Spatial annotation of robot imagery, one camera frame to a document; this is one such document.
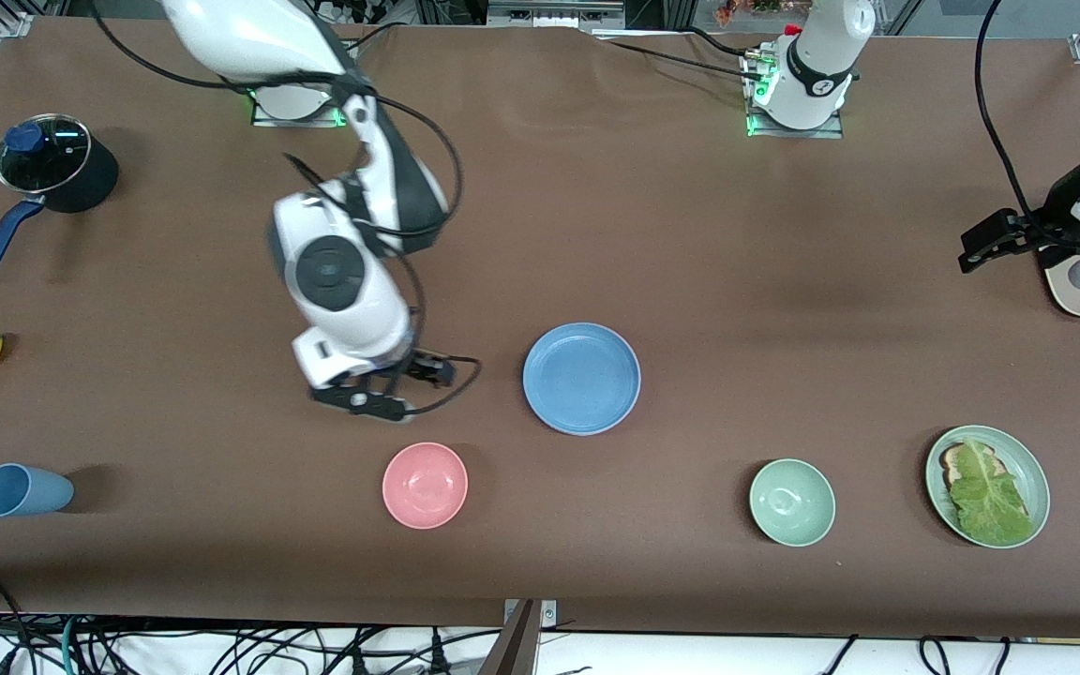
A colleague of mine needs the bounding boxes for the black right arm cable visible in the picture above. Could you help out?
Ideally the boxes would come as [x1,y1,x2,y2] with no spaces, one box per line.
[90,0,483,415]

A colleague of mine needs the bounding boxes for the small pink bowl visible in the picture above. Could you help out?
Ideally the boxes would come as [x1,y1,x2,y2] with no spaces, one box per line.
[382,442,470,531]

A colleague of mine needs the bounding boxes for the grey metal table bracket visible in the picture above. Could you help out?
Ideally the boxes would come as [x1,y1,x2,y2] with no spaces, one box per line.
[479,598,560,675]

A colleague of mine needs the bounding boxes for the small green bowl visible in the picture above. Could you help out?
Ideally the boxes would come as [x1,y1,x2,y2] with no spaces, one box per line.
[749,457,837,548]

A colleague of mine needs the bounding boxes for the green oval plate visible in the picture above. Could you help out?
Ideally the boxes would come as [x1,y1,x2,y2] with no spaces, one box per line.
[924,425,1052,550]

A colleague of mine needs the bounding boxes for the toasted bread slice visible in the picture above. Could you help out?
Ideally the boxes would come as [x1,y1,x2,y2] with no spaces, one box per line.
[939,442,1002,490]

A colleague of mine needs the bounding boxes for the grey metal box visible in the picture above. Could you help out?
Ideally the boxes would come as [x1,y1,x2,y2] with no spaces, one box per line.
[487,0,627,31]

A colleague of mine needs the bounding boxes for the black base cable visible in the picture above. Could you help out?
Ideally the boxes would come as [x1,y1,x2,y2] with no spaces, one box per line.
[685,26,761,59]
[592,36,766,81]
[343,21,410,55]

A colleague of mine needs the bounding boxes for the orange artificial flowers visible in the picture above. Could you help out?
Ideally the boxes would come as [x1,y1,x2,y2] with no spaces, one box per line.
[714,0,818,27]

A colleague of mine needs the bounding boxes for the blue plastic cup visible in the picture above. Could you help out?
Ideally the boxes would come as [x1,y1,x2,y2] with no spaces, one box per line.
[0,463,75,518]

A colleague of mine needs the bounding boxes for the green lettuce leaf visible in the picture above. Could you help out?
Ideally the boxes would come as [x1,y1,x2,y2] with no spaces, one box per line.
[948,437,1033,547]

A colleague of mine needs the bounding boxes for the black saucepan blue handle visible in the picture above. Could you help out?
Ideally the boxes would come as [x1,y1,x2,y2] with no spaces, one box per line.
[0,131,120,278]

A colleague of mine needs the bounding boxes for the blue plate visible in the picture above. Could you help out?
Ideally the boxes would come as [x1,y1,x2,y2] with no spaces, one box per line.
[522,322,642,437]

